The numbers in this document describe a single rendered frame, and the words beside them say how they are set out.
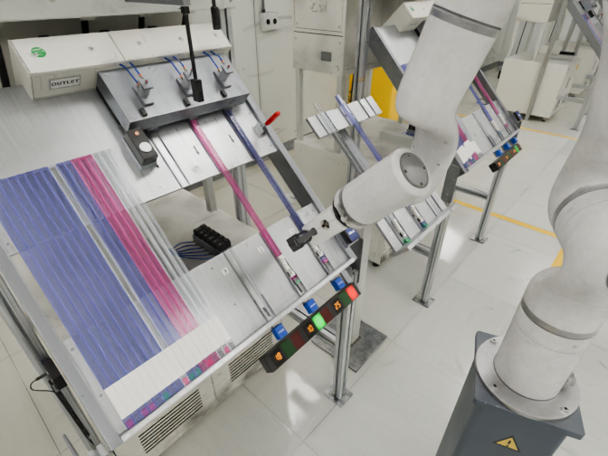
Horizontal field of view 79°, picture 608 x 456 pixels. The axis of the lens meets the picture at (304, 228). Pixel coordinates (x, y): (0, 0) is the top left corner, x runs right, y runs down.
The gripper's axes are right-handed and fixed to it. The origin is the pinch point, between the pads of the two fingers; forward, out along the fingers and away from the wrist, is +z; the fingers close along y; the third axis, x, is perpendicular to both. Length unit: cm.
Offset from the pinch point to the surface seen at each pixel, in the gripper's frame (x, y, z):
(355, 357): -57, 41, 70
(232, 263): 3.6, -11.7, 14.7
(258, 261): 0.9, -5.5, 14.7
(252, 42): 145, 157, 132
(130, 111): 43.1, -15.4, 10.0
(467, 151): -7, 107, 13
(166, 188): 26.0, -15.3, 15.5
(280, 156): 22.7, 19.1, 15.6
